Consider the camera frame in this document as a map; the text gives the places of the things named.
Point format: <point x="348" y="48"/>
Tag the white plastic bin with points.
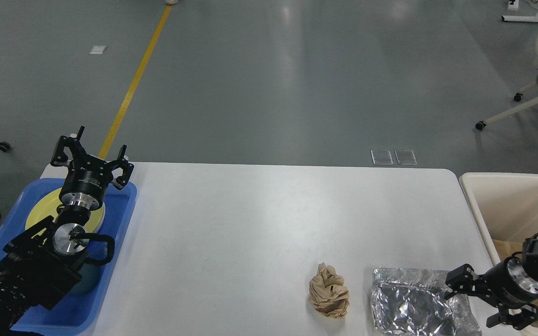
<point x="505" y="207"/>

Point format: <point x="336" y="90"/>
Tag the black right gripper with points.
<point x="505" y="286"/>

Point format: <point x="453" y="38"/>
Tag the crumpled brown paper ball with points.
<point x="328" y="293"/>

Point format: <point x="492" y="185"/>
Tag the yellow plastic plate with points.
<point x="48" y="206"/>

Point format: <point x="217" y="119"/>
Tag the clear floor plate right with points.
<point x="406" y="157"/>

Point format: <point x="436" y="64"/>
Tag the silver foil bag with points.
<point x="410" y="302"/>

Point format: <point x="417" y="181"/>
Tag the clear floor plate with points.
<point x="382" y="157"/>
<point x="406" y="157"/>

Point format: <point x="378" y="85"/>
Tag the blue plastic tray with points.
<point x="75" y="314"/>

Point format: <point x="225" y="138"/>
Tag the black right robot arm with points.
<point x="529" y="256"/>

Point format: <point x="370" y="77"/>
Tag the pale green plate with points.
<point x="100" y="216"/>

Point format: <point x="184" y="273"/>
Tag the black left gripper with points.
<point x="87" y="181"/>

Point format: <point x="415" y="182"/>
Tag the clear floor plate left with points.
<point x="382" y="157"/>

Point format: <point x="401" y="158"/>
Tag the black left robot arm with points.
<point x="43" y="263"/>

